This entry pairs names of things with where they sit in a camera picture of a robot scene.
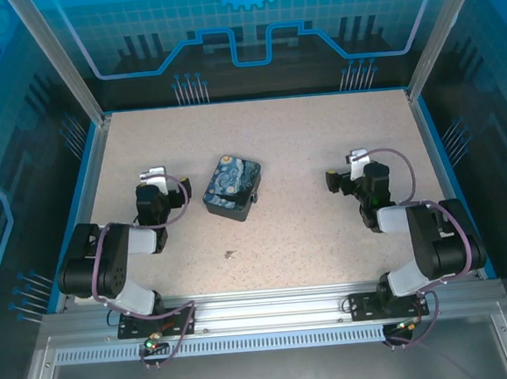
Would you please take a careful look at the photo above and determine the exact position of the right power connector with LED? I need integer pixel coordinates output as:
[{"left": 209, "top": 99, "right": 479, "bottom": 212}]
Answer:
[{"left": 393, "top": 316, "right": 425, "bottom": 333}]

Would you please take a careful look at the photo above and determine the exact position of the starry night print box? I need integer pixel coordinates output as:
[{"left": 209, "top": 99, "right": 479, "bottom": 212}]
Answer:
[{"left": 199, "top": 151, "right": 266, "bottom": 226}]

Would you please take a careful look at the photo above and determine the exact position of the aluminium frame post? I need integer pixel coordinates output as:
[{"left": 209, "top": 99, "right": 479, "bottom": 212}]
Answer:
[
  {"left": 398, "top": 0, "right": 496, "bottom": 103},
  {"left": 5, "top": 0, "right": 114, "bottom": 134}
]

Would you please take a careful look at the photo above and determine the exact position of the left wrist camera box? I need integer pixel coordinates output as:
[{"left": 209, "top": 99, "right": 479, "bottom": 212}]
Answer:
[{"left": 137, "top": 165, "right": 170, "bottom": 196}]

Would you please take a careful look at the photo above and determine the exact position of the power connector with led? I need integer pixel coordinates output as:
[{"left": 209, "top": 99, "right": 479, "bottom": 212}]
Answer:
[
  {"left": 142, "top": 331, "right": 170, "bottom": 356},
  {"left": 393, "top": 316, "right": 425, "bottom": 333}
]

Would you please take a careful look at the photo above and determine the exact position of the aluminium side rail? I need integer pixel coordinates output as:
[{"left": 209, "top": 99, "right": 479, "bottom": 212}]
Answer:
[
  {"left": 405, "top": 83, "right": 492, "bottom": 285},
  {"left": 39, "top": 115, "right": 129, "bottom": 314}
]

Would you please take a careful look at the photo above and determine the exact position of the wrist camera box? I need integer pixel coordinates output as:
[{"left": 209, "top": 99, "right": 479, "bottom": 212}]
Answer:
[
  {"left": 137, "top": 165, "right": 170, "bottom": 196},
  {"left": 342, "top": 147, "right": 375, "bottom": 181}
]

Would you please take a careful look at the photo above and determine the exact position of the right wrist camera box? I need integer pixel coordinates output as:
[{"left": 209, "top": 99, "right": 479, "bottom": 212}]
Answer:
[{"left": 342, "top": 147, "right": 375, "bottom": 181}]

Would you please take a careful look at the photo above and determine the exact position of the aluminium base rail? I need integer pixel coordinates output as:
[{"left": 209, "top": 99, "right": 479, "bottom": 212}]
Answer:
[{"left": 38, "top": 269, "right": 507, "bottom": 350}]

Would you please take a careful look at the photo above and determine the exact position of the left power connector with LED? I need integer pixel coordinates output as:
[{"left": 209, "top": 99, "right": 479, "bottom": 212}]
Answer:
[{"left": 142, "top": 331, "right": 170, "bottom": 356}]

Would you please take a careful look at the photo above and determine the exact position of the slotted grey cable duct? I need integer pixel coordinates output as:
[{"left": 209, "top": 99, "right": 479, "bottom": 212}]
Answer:
[{"left": 53, "top": 323, "right": 389, "bottom": 369}]

